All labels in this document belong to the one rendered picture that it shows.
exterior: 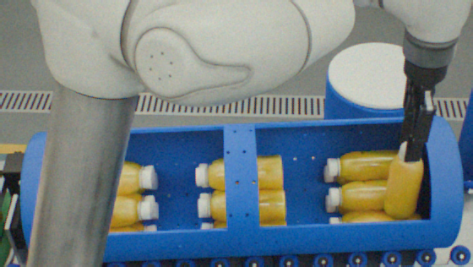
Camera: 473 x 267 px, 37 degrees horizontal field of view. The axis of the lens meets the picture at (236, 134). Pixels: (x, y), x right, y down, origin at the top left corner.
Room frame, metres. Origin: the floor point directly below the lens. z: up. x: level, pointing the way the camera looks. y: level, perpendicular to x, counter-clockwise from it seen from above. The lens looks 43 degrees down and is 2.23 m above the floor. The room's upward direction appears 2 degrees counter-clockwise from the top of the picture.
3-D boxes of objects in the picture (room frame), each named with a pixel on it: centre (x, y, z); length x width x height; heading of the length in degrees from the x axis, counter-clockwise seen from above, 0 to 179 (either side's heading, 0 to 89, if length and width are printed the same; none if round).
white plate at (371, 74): (1.48, -0.39, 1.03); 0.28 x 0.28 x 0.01
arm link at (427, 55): (0.98, -0.34, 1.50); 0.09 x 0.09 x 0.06
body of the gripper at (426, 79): (0.98, -0.34, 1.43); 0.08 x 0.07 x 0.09; 0
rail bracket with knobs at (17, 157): (1.24, 0.54, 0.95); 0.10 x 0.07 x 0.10; 0
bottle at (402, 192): (0.98, -0.34, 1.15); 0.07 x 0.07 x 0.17
